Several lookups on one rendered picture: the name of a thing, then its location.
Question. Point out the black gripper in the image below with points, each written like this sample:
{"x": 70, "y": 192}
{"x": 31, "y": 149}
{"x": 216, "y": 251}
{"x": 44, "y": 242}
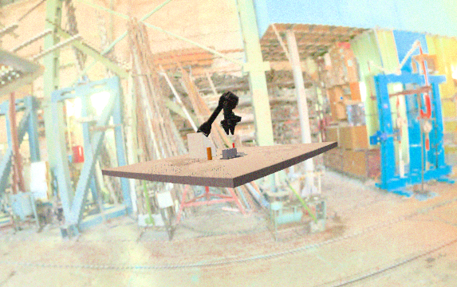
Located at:
{"x": 229, "y": 122}

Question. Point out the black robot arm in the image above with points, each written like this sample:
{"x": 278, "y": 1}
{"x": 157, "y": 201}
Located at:
{"x": 227, "y": 101}

